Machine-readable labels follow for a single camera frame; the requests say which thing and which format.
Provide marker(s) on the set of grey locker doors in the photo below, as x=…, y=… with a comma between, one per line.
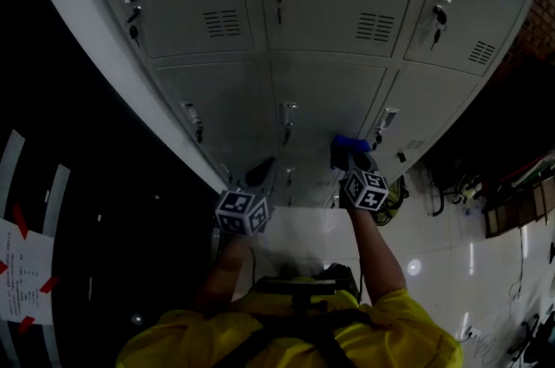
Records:
x=321, y=97

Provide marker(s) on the person's left forearm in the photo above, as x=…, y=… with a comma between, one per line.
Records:
x=227, y=271

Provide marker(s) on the blue cloth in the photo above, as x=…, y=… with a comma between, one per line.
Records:
x=351, y=142

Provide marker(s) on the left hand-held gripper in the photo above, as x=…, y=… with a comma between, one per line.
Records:
x=243, y=212

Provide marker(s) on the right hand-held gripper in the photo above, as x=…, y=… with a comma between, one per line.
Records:
x=364, y=188

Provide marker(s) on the yellow-green bag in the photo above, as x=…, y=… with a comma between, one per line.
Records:
x=392, y=201

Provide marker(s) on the white power strip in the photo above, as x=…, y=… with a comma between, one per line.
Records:
x=473, y=332

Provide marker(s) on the black chest harness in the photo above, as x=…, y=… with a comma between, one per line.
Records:
x=303, y=323

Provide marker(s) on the grey metal locker cabinet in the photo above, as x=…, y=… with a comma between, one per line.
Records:
x=86, y=32

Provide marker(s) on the person's right forearm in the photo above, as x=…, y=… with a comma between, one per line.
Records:
x=375, y=253

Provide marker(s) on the red tape strip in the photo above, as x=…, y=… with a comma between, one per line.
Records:
x=2, y=267
x=49, y=284
x=20, y=221
x=26, y=324

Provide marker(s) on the black floor equipment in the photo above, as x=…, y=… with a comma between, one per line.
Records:
x=537, y=338

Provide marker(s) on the set of dangling locker keys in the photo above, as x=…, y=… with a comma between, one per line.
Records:
x=438, y=30

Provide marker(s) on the yellow shirt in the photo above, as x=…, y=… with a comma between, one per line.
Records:
x=403, y=331

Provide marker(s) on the white paper notice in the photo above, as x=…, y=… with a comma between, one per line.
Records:
x=24, y=279

